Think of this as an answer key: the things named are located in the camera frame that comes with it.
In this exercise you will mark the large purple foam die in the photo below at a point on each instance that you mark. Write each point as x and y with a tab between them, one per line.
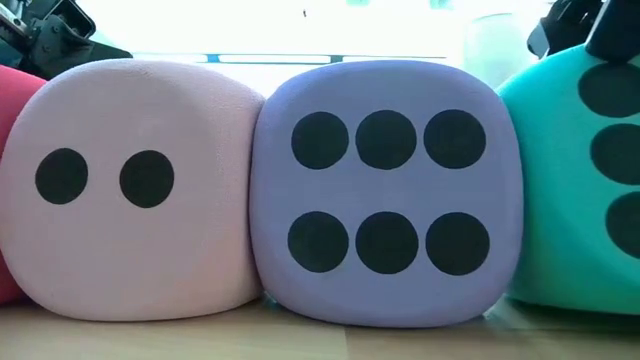
385	190

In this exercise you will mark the large red foam die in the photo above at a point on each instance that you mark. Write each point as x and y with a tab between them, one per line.
15	95

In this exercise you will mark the large pink foam die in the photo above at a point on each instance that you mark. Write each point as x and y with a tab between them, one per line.
150	250

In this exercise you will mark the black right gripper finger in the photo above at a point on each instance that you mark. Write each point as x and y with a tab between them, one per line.
617	30

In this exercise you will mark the large teal foam die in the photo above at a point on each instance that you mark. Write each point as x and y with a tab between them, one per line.
550	200

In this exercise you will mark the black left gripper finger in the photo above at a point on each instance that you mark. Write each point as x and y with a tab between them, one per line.
95	52

